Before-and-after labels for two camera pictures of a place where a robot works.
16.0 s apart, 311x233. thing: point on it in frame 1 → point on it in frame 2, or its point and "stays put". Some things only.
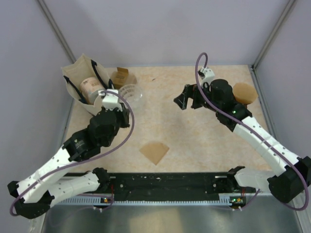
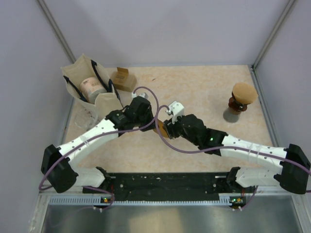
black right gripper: x=181 y=101 → x=171 y=128
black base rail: x=164 y=186 stays put
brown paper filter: x=245 y=92 stays put
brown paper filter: x=155 y=151 → x=162 y=129
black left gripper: x=124 y=115 → x=149 y=112
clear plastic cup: x=133 y=93 → x=86 y=119
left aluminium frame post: x=58 y=31 stays put
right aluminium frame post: x=273 y=34 stays put
